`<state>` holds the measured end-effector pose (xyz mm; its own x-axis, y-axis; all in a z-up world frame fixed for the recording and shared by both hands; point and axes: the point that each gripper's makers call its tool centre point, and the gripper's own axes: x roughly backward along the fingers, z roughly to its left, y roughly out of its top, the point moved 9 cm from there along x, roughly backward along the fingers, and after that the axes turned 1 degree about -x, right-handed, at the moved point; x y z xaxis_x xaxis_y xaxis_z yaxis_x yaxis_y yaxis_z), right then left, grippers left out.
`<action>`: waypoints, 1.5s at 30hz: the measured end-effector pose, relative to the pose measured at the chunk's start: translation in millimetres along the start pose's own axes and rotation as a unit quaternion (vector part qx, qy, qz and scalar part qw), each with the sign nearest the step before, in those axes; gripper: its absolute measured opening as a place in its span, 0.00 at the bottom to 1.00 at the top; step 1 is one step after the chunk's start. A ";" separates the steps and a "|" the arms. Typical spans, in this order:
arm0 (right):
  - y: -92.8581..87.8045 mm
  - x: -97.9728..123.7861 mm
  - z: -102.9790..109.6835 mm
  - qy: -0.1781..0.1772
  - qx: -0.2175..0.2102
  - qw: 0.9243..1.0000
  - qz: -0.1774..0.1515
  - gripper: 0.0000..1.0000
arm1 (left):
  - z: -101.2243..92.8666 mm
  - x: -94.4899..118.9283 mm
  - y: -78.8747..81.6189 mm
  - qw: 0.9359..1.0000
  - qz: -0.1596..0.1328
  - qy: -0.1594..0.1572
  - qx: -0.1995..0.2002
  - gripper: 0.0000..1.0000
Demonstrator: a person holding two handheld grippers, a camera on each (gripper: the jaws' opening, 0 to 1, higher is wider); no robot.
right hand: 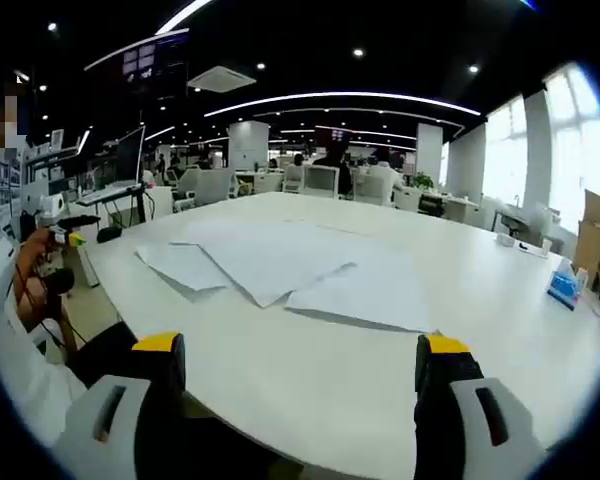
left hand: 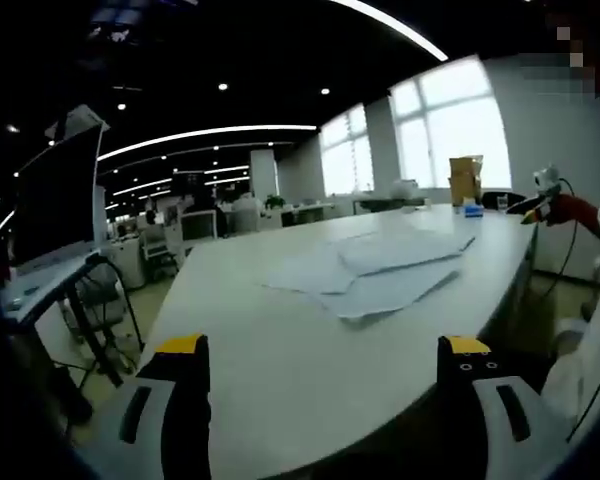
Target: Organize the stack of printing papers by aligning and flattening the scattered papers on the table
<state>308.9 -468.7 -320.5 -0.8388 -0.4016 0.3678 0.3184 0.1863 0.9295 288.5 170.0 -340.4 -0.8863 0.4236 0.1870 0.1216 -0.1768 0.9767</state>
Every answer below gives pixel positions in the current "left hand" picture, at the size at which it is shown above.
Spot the ceiling air conditioner vent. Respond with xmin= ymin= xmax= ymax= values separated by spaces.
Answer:
xmin=44 ymin=103 xmax=112 ymax=142

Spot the white mesh office chair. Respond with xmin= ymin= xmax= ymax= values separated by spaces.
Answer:
xmin=179 ymin=208 xmax=219 ymax=244

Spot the smaller bright window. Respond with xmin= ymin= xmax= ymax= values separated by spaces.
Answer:
xmin=319 ymin=103 xmax=376 ymax=197

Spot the white table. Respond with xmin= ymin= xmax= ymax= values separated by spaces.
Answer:
xmin=138 ymin=202 xmax=540 ymax=480

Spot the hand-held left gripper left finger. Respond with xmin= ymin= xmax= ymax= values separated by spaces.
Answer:
xmin=92 ymin=333 xmax=213 ymax=480

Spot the black office chair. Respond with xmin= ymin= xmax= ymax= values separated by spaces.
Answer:
xmin=480 ymin=190 xmax=527 ymax=212

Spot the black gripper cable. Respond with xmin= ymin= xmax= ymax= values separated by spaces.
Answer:
xmin=542 ymin=177 xmax=579 ymax=306

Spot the person's right hand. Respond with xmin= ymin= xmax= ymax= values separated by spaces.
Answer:
xmin=544 ymin=193 xmax=584 ymax=227

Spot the brown cardboard box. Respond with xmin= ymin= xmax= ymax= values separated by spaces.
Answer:
xmin=448 ymin=155 xmax=484 ymax=206

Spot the white standing desk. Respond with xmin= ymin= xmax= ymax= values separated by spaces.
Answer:
xmin=0 ymin=251 xmax=149 ymax=401

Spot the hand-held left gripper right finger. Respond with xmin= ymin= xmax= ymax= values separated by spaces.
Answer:
xmin=438 ymin=335 xmax=576 ymax=480

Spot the large bright window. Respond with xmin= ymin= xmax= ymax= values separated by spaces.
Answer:
xmin=388 ymin=59 xmax=512 ymax=190

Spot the long ceiling light strip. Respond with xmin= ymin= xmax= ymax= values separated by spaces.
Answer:
xmin=96 ymin=124 xmax=319 ymax=162
xmin=327 ymin=0 xmax=450 ymax=62

